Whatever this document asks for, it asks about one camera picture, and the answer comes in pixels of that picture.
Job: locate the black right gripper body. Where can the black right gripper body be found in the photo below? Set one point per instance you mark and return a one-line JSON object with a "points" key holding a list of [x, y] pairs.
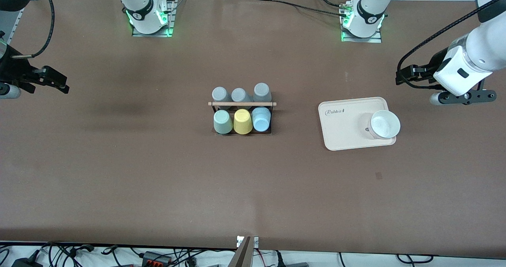
{"points": [[12, 70]]}

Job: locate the pale blue cup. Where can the pale blue cup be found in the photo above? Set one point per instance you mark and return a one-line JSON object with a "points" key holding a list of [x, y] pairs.
{"points": [[261, 120]]}

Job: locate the pale green cup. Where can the pale green cup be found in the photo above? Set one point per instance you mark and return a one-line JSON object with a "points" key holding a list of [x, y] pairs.
{"points": [[223, 122]]}

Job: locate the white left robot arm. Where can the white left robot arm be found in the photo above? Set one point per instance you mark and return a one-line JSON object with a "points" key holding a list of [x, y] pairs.
{"points": [[369, 10]]}

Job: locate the white bowl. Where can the white bowl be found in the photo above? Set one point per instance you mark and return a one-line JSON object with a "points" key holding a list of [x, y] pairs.
{"points": [[384, 124]]}

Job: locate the beige plastic tray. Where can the beige plastic tray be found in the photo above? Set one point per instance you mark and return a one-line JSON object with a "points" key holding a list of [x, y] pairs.
{"points": [[344, 128]]}

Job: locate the grey cup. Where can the grey cup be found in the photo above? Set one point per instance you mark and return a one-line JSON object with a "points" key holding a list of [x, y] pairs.
{"points": [[220, 93], [240, 95], [262, 91]]}

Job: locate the yellow cup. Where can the yellow cup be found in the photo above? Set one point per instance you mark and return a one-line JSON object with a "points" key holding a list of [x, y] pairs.
{"points": [[242, 122]]}

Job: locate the black power adapter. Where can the black power adapter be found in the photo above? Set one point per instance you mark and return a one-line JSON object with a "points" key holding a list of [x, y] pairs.
{"points": [[27, 263]]}

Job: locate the black terminal block orange levers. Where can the black terminal block orange levers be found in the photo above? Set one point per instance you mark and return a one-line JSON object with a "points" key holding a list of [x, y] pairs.
{"points": [[152, 257]]}

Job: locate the aluminium table edge rail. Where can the aluminium table edge rail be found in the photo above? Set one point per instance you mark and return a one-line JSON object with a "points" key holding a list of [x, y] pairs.
{"points": [[16, 25]]}

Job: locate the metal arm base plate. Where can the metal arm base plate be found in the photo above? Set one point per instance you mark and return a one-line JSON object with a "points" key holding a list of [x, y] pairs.
{"points": [[361, 40], [152, 35]]}

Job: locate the aluminium profile post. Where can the aluminium profile post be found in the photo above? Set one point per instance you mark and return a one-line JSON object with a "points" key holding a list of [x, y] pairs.
{"points": [[243, 255]]}

